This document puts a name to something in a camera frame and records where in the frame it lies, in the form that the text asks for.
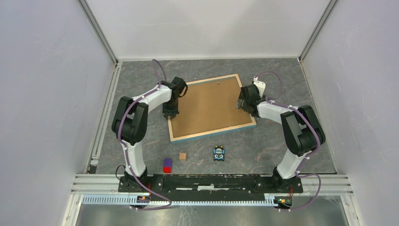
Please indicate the brown cardboard backing board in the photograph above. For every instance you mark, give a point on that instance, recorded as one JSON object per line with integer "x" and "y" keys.
{"x": 209, "y": 106}

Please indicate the wooden picture frame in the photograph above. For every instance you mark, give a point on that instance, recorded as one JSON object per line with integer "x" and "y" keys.
{"x": 215, "y": 132}

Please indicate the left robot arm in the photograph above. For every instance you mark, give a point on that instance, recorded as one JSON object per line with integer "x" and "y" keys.
{"x": 130, "y": 121}

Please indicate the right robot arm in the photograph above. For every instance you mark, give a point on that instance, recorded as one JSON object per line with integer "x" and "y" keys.
{"x": 302, "y": 130}

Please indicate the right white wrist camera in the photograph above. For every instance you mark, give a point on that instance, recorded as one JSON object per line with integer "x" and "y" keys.
{"x": 260, "y": 85}

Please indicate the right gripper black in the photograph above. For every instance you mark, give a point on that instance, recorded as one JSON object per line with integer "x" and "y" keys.
{"x": 240, "y": 102}

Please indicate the blue owl toy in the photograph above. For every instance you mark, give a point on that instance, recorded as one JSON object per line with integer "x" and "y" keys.
{"x": 219, "y": 152}

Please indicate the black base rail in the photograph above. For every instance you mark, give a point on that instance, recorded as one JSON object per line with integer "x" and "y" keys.
{"x": 162, "y": 190}

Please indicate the small wooden cube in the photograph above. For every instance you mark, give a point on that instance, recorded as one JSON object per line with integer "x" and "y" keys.
{"x": 183, "y": 156}

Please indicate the purple red toy block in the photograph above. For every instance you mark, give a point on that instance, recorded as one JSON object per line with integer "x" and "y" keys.
{"x": 167, "y": 165}

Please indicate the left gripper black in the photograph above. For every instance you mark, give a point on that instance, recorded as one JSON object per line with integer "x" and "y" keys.
{"x": 171, "y": 113}

